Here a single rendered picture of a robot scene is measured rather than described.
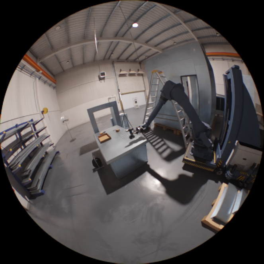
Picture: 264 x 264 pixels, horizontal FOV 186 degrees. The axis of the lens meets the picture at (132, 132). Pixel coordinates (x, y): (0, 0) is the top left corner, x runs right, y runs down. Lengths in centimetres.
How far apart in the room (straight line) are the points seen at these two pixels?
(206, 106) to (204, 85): 61
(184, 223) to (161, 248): 53
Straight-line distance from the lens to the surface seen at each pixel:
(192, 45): 310
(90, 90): 1118
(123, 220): 163
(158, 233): 158
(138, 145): 165
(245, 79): 633
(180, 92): 144
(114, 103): 327
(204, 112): 274
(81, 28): 800
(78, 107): 1102
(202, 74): 274
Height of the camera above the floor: 157
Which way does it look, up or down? 24 degrees down
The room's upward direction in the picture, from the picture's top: 12 degrees counter-clockwise
